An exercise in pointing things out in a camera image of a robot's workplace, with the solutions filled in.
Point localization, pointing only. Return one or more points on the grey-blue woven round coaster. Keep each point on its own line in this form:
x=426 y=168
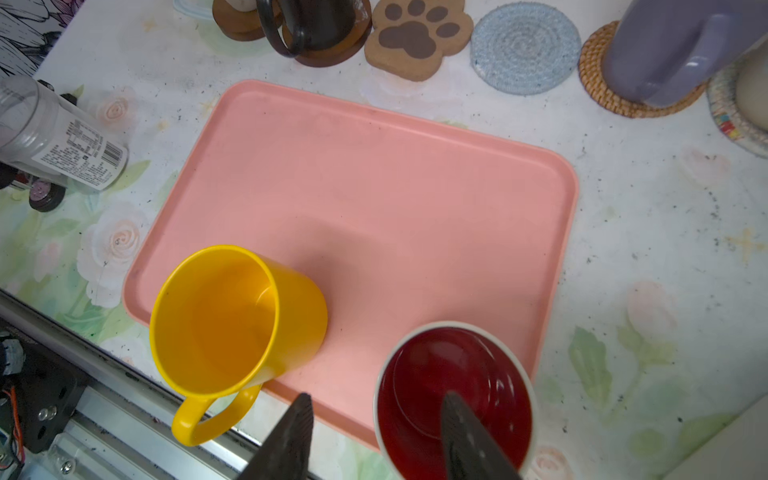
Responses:
x=524 y=48

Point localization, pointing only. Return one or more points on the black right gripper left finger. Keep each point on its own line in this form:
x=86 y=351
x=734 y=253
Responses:
x=286 y=451

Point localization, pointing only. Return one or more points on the plain brown wooden coaster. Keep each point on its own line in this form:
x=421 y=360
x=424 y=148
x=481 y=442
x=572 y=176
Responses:
x=238 y=26

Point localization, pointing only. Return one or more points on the yellow mug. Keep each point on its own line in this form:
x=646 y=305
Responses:
x=225 y=322

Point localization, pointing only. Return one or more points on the clear glass jar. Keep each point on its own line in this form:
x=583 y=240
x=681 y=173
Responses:
x=83 y=152

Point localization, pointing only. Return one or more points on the dark wooden scratched coaster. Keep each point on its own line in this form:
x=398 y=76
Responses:
x=349 y=46

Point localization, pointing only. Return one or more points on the white speckled mug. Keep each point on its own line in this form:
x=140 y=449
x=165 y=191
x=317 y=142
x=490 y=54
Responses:
x=243 y=5
x=751 y=87

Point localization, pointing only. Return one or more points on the black mug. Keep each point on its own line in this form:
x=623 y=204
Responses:
x=313 y=24

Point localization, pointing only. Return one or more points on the pink silicone tray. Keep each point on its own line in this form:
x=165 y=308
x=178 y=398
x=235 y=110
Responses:
x=400 y=222

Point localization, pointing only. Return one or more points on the purple mug white inside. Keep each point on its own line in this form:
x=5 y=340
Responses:
x=663 y=49

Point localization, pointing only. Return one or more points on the multicolour zigzag round coaster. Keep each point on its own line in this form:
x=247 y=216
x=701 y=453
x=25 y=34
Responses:
x=721 y=94

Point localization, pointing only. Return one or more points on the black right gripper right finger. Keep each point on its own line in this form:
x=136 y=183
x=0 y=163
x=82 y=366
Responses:
x=469 y=451

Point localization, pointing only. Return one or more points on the woven rattan round coaster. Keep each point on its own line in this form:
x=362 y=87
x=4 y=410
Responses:
x=591 y=77

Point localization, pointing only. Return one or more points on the cork paw print coaster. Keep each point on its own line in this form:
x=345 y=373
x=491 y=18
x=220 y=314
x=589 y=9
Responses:
x=411 y=38

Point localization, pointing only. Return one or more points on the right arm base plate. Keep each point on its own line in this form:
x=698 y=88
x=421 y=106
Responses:
x=39 y=391

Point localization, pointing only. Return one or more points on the white mug red inside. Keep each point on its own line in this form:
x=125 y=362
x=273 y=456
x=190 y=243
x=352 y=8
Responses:
x=422 y=368

